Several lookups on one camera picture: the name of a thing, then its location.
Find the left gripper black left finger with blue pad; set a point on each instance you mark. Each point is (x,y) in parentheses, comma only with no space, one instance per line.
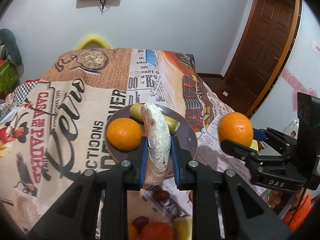
(95,200)

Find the yellow sugarcane piece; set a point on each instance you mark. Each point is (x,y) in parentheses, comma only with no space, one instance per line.
(183,227)
(135,112)

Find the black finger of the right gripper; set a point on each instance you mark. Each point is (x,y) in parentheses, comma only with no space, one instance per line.
(239,151)

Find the small tangerine left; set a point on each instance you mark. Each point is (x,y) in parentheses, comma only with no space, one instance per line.
(132,232)

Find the large orange front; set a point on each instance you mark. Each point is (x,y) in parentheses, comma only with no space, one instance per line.
(124,134)

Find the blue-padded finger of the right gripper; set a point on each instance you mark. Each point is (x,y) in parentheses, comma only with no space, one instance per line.
(259,134)

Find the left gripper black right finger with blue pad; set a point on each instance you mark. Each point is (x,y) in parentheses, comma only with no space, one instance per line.
(223,201)

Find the checkered black white cloth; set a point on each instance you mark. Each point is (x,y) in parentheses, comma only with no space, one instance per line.
(19,94)

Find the dark red jujube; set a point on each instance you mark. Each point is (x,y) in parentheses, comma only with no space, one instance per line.
(160,196)

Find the retro newspaper print cloth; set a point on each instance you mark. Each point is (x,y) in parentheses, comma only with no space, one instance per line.
(58,131)

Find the large orange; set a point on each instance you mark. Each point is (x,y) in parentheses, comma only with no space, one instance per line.
(124,134)
(235,127)

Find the small tangerine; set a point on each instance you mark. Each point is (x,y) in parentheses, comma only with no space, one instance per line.
(191,196)
(132,232)

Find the grey plush toy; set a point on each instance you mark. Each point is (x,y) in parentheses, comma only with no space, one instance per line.
(9,48)

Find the brown wooden door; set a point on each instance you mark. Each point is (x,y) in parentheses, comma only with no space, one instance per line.
(256,60)

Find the green patterned box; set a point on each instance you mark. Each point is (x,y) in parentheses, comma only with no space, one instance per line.
(8,76)

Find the dark blue chair back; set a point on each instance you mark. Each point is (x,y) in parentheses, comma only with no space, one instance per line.
(191,60)

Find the red tomato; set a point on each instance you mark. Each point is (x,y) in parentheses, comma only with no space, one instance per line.
(157,231)

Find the small tangerine right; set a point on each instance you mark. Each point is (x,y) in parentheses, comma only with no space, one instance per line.
(191,196)

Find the yellow foam tube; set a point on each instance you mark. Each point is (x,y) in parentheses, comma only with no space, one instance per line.
(93,40)

